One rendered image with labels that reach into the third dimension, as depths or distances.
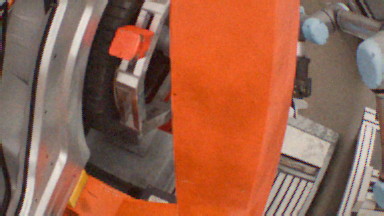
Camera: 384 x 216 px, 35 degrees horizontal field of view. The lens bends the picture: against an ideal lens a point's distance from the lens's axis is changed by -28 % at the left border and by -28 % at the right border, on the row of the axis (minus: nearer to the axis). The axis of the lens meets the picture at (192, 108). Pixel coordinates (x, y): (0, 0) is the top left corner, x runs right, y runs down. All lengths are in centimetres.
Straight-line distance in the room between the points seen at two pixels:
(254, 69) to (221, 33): 7
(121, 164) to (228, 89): 155
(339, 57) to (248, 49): 224
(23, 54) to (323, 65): 172
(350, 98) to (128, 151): 103
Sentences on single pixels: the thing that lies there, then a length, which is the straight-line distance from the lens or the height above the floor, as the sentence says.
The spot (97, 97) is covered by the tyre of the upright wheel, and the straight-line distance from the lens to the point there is 198.
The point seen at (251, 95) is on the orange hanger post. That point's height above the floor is 162.
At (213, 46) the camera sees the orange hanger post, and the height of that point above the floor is 170.
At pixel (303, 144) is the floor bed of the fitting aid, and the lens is 290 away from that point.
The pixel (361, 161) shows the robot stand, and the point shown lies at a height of 23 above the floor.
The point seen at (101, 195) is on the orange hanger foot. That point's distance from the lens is 211.
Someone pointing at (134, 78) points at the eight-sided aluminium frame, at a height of 98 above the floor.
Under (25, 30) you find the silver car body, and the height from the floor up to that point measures 117.
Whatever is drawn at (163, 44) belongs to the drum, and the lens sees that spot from 214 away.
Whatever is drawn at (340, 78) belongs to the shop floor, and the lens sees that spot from 321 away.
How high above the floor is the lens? 257
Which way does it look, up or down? 57 degrees down
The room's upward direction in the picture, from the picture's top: straight up
